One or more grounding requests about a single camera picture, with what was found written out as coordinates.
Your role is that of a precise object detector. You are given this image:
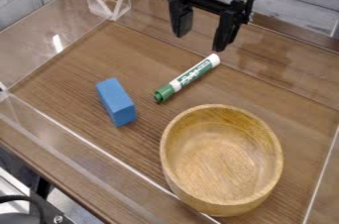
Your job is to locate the blue foam block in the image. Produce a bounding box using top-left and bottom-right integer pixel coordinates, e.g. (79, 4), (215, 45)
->
(95, 78), (137, 127)

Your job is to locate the brown wooden bowl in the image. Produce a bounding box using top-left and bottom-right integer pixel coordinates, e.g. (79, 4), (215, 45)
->
(159, 104), (283, 217)

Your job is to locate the green whiteboard marker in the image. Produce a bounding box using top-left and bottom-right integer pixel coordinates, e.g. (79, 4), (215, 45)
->
(154, 54), (222, 103)

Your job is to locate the black metal stand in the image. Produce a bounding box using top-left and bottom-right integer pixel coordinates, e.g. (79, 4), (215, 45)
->
(0, 148), (75, 224)

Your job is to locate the clear acrylic tray wall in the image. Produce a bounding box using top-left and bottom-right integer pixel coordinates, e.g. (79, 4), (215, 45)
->
(0, 0), (339, 224)

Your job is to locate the black cable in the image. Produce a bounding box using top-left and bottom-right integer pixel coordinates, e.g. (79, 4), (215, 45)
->
(0, 194), (47, 224)

